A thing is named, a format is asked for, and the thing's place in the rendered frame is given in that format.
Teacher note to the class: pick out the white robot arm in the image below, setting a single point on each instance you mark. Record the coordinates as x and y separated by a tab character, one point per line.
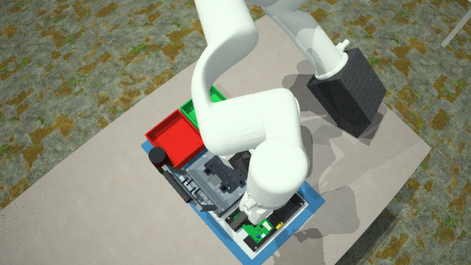
268	121

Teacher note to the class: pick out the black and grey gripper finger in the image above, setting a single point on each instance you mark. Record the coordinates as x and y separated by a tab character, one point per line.
242	219

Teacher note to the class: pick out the green bin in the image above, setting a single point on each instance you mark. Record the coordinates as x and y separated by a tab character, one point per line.
188	108

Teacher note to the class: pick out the red bin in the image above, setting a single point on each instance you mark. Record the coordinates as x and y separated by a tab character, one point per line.
178	137

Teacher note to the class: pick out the green circuit board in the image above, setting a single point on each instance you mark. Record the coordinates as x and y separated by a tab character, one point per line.
258	232

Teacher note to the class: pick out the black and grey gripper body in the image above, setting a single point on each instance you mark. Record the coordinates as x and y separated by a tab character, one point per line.
255	215

